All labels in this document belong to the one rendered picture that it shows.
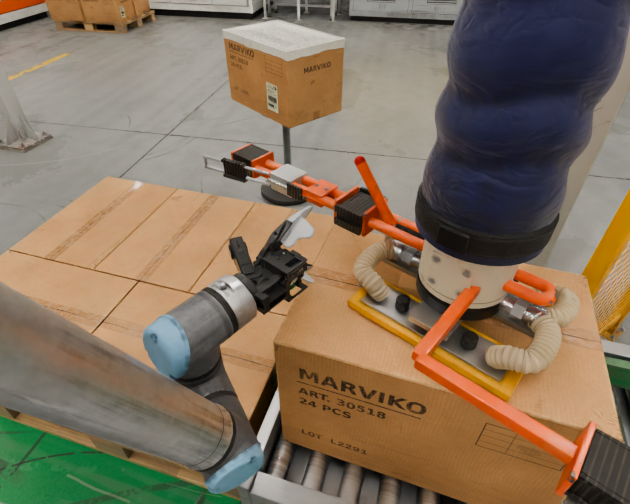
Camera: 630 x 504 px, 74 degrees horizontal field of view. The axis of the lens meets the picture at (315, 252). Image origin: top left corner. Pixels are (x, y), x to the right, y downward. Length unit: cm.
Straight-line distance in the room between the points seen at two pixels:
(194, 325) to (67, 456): 138
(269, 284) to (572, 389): 56
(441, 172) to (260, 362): 84
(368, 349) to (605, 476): 40
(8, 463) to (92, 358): 164
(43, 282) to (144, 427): 132
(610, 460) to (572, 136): 39
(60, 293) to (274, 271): 110
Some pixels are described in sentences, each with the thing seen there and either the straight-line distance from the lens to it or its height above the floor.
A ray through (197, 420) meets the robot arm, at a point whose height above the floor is 111.
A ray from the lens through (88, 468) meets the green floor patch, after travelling 192.
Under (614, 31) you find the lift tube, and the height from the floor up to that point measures 149.
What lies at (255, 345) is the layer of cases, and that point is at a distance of 134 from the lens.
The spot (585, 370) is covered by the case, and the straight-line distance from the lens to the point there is 93.
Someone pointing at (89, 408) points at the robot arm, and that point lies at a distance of 47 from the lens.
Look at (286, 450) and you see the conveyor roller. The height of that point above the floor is 55.
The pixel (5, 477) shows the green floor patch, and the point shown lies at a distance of 205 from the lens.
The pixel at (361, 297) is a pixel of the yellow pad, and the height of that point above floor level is 97.
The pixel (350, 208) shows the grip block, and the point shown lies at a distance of 90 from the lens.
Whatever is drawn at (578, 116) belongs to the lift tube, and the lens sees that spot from 63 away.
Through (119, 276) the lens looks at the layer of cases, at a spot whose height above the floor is 54.
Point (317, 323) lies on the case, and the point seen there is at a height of 95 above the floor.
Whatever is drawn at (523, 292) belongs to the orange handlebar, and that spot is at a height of 109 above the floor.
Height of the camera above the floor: 160
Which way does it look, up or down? 40 degrees down
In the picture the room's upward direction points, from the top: straight up
